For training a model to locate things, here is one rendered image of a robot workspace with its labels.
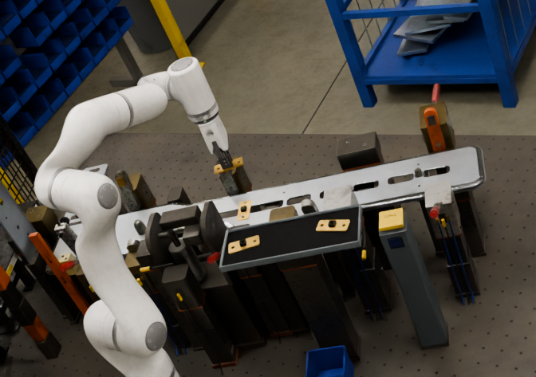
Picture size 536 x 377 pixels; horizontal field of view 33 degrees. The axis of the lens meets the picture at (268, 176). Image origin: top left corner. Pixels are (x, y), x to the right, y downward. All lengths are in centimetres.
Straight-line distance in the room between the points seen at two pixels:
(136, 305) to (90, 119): 46
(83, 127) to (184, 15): 362
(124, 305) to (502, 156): 141
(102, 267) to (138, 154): 166
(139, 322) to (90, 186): 37
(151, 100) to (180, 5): 345
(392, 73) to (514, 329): 225
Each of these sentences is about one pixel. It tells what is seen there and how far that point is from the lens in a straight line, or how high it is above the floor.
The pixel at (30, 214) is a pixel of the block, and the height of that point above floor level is 106.
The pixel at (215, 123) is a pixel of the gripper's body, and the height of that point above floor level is 139.
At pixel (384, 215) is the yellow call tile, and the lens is 224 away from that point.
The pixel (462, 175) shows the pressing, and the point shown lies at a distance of 253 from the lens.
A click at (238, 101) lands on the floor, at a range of 517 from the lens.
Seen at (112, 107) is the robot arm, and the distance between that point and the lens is 212.
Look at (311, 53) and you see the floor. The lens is 532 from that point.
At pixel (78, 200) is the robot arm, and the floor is 156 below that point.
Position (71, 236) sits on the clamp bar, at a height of 117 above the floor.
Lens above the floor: 262
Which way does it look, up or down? 36 degrees down
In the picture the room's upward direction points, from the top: 25 degrees counter-clockwise
